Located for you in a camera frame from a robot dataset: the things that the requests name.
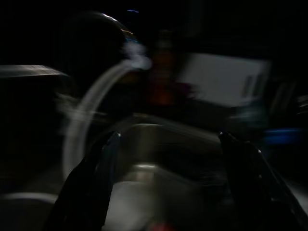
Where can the orange fruit print pouch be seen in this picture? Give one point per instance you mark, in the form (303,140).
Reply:
(162,91)

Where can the stainless steel sink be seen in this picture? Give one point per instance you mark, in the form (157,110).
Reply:
(168,144)

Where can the white faucet adapter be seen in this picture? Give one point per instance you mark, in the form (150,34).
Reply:
(136,56)

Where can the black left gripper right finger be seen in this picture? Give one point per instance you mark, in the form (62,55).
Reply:
(252,187)

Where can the white board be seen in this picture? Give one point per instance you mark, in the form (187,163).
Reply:
(216,79)

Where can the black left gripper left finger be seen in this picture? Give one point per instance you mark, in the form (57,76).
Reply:
(86,192)

